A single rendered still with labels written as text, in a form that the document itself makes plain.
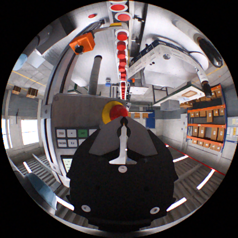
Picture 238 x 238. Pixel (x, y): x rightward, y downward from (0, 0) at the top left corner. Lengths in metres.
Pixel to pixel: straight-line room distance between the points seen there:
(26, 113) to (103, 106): 5.54
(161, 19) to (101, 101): 0.49
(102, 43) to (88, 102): 0.51
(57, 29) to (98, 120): 0.51
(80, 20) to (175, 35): 0.51
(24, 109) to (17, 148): 2.30
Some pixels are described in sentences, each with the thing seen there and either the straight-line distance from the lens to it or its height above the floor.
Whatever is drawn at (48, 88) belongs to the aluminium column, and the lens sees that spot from 0.19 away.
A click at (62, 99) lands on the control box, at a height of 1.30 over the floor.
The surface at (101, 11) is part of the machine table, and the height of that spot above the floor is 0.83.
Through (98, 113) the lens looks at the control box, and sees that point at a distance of 0.15.
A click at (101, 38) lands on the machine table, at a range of 0.58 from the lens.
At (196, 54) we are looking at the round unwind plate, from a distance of 0.69.
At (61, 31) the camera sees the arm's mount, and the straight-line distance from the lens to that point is 0.50.
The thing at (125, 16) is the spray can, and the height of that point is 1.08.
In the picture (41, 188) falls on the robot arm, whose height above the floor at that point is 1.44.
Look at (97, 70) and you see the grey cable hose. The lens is 0.30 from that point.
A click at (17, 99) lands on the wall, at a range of 5.50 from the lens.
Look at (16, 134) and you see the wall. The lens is 5.47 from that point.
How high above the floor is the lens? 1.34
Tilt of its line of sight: 1 degrees down
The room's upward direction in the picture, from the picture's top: 180 degrees counter-clockwise
